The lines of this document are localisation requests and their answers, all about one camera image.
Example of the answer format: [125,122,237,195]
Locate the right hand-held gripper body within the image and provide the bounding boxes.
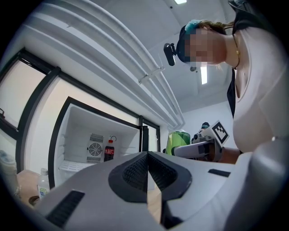
[191,120,230,162]

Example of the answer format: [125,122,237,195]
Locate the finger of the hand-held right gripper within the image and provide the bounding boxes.
[172,140,214,158]

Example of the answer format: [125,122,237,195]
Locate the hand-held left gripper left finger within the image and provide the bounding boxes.
[33,151,161,231]

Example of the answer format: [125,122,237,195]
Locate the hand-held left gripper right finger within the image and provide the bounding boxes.
[148,151,235,231]

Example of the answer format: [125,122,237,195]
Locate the green drink can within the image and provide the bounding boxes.
[166,129,191,156]

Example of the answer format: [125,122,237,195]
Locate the dark cola bottle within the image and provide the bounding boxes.
[103,139,115,162]

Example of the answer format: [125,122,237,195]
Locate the black mini fridge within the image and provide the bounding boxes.
[48,96,149,190]

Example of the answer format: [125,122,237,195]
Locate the person's torso in beige top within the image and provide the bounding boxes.
[232,27,289,158]

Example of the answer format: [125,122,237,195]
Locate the clear plastic water bottle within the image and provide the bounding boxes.
[37,168,51,200]

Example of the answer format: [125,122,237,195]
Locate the person's head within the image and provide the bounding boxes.
[176,19,235,70]

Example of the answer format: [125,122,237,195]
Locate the teal hair clip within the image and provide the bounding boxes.
[185,19,205,31]

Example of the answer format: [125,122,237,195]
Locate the frosted fixed window pane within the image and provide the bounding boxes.
[29,74,161,172]

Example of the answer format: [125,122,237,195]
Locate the white ceiling pipe bundle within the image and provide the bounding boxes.
[22,0,186,130]

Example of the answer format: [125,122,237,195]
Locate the black framed window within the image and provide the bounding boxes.
[0,48,61,174]

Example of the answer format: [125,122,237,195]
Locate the thin cord necklace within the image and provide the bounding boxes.
[232,33,241,70]

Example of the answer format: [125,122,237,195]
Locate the white pipe bracket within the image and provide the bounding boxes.
[138,57,165,85]

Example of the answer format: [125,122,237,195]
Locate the black head camera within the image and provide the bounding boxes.
[163,42,177,66]

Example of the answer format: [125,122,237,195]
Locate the black head mount strap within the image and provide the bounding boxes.
[176,23,197,64]

